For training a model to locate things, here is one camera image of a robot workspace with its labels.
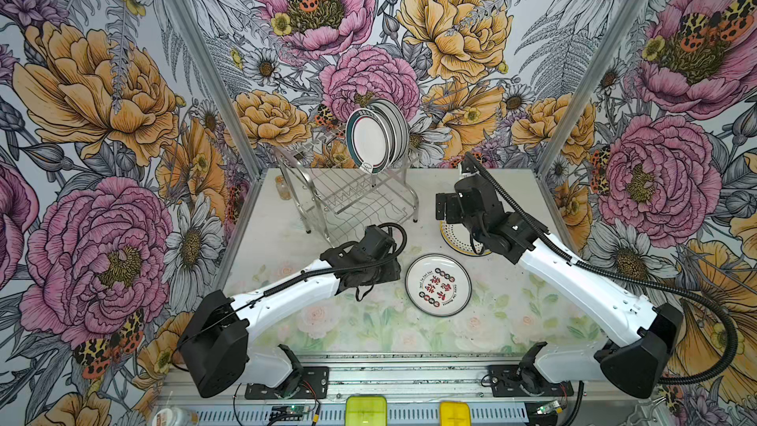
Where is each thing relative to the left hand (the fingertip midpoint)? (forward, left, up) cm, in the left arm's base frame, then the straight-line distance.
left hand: (389, 278), depth 81 cm
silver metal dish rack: (+9, +11, +21) cm, 25 cm away
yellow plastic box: (-29, -15, -10) cm, 34 cm away
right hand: (+12, -17, +17) cm, 27 cm away
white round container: (-30, +46, 0) cm, 55 cm away
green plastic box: (-29, +6, -9) cm, 31 cm away
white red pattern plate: (+2, -15, -10) cm, 18 cm away
